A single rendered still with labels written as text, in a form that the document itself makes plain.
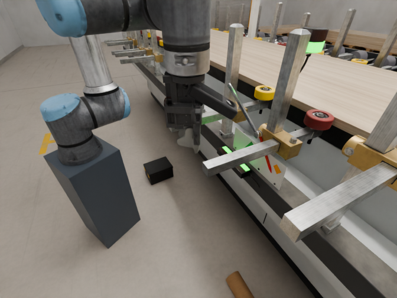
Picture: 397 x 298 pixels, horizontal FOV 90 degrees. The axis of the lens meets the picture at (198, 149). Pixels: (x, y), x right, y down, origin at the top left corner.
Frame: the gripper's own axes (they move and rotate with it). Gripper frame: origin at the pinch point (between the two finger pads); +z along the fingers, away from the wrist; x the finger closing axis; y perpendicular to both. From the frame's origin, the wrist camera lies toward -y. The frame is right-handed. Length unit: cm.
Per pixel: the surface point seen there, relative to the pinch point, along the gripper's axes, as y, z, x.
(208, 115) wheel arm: -3.0, 2.0, -23.1
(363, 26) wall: -489, 41, -702
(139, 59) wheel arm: 47, 3, -110
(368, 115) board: -54, -2, -16
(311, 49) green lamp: -27.1, -22.2, -11.0
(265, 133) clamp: -20.8, 1.9, -11.3
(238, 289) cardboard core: -19, 80, 6
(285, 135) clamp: -25.9, 0.8, -8.3
